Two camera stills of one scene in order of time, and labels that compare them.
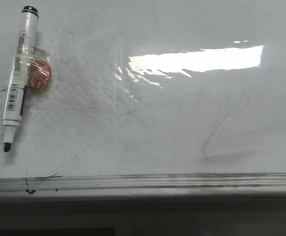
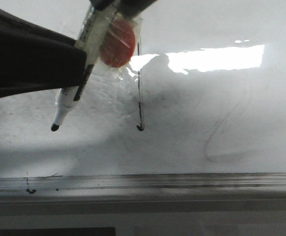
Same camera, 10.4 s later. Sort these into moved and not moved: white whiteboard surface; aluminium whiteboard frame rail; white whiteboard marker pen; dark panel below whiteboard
Moved: white whiteboard marker pen
Not moved: white whiteboard surface; dark panel below whiteboard; aluminium whiteboard frame rail
